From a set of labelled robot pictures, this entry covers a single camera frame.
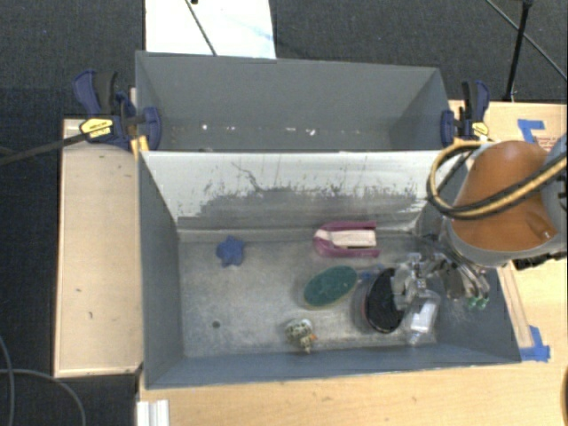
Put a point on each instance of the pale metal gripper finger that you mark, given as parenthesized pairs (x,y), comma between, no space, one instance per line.
(412,294)
(410,271)

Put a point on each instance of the black oval disc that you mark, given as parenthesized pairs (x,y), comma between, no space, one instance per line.
(381,304)

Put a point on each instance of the purple and white box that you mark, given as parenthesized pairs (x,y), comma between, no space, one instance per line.
(348,239)

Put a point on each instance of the green oval sponge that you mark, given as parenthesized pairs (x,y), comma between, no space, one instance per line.
(329,286)

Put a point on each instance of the green and yellow toy turtle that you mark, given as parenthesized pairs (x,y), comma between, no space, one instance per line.
(300,332)

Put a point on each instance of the grey metal bin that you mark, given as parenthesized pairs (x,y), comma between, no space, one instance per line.
(248,291)

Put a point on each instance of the blue star-shaped toy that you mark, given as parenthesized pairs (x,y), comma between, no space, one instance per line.
(231,252)

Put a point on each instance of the pale wood board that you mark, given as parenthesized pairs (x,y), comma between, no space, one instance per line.
(100,246)

